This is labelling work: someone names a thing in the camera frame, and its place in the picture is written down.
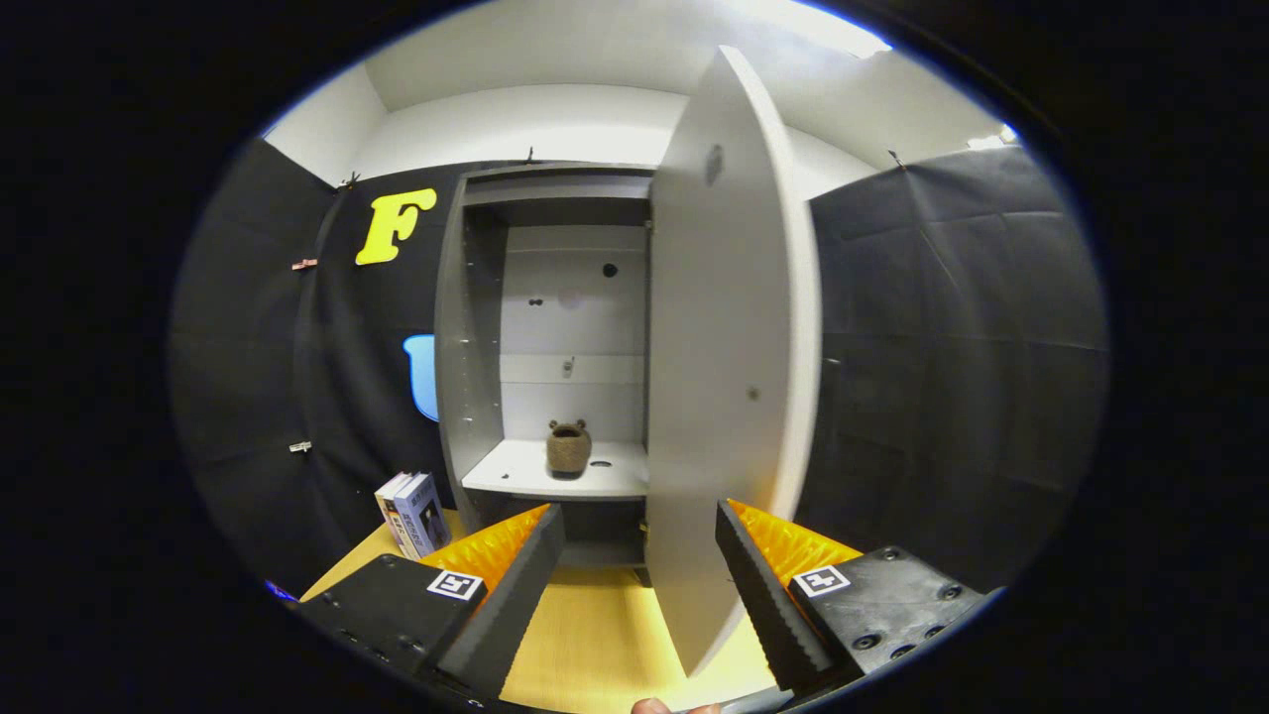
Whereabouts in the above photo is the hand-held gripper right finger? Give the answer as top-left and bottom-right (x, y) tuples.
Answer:
(714, 499), (997, 695)

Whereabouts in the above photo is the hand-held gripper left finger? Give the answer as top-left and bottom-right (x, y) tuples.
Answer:
(297, 503), (567, 703)

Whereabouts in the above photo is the brown fuzzy shoe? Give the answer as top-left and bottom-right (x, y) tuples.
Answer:
(545, 418), (594, 479)

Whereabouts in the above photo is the grey shoe cabinet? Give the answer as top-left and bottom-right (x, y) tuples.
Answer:
(433, 162), (657, 588)

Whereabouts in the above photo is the beige shoe cabinet door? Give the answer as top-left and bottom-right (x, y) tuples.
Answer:
(643, 45), (823, 678)

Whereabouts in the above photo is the blue book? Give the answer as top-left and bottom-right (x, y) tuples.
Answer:
(395, 473), (453, 561)

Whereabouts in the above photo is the white book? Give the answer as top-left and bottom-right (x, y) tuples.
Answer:
(374, 471), (415, 554)

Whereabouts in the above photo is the black backdrop cloth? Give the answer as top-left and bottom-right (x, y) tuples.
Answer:
(169, 137), (1109, 601)

